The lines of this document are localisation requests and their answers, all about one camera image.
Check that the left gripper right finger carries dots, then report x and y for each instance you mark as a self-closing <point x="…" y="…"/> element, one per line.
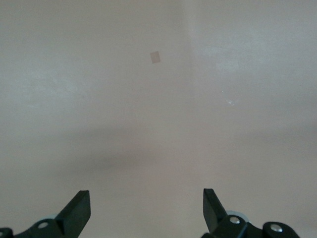
<point x="220" y="223"/>

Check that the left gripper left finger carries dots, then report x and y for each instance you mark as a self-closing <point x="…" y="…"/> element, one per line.
<point x="71" y="218"/>

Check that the brown tape patch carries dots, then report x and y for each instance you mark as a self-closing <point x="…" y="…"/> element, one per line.
<point x="155" y="57"/>

